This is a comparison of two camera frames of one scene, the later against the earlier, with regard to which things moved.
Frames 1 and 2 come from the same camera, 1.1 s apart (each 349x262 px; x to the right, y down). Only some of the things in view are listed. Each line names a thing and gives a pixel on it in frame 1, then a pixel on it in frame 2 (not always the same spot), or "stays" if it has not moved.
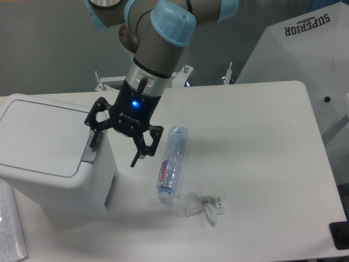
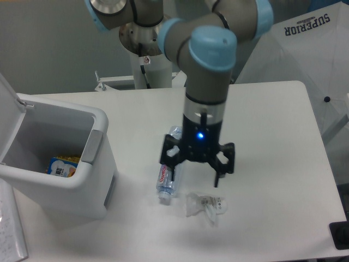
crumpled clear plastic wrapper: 212,206 stays
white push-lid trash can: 45,155 stays
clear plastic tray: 12,245 stays
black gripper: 131,113 to 201,140
